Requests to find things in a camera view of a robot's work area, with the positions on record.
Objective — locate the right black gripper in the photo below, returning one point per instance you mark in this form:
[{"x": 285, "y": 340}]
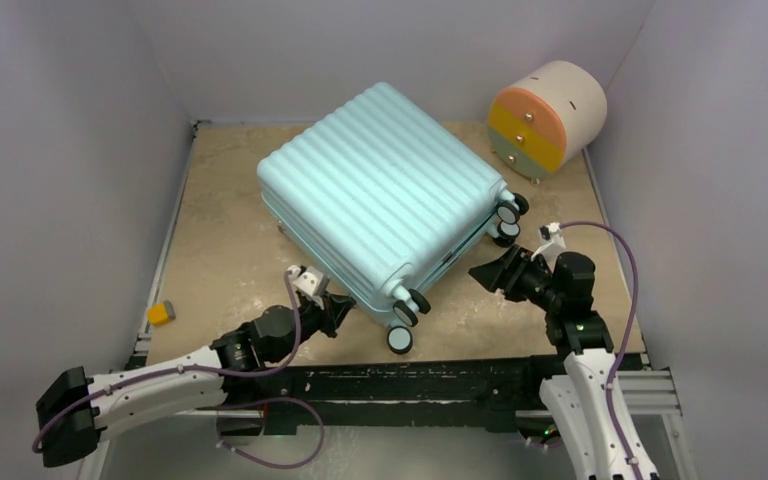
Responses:
[{"x": 507, "y": 273}]

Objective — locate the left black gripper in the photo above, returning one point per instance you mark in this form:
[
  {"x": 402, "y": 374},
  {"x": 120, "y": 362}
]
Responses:
[{"x": 339, "y": 307}]

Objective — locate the light blue suitcase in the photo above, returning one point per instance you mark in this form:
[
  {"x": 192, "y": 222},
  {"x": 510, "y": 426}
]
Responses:
[{"x": 385, "y": 200}]

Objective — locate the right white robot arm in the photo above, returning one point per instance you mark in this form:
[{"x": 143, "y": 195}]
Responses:
[{"x": 586, "y": 401}]

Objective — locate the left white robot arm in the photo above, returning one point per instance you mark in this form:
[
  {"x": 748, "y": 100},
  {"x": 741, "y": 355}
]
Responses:
[{"x": 77, "y": 411}]

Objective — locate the round pastel drawer cabinet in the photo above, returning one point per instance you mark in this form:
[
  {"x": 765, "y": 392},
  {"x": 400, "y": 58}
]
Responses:
[{"x": 543, "y": 120}]

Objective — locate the yellow grey small block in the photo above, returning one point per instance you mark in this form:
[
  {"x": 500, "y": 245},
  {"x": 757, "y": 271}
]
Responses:
[{"x": 161, "y": 313}]

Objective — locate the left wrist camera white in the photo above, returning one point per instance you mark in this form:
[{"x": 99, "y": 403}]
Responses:
[{"x": 309, "y": 283}]

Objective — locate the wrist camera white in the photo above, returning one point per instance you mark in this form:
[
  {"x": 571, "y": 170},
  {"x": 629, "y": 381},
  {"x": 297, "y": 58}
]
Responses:
[
  {"x": 309, "y": 283},
  {"x": 552, "y": 242}
]

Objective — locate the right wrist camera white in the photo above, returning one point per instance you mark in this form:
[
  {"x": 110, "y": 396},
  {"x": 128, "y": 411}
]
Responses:
[{"x": 552, "y": 242}]

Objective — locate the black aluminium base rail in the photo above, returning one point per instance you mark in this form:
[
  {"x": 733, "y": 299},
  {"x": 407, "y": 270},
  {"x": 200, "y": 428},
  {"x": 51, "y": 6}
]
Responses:
[{"x": 499, "y": 395}]

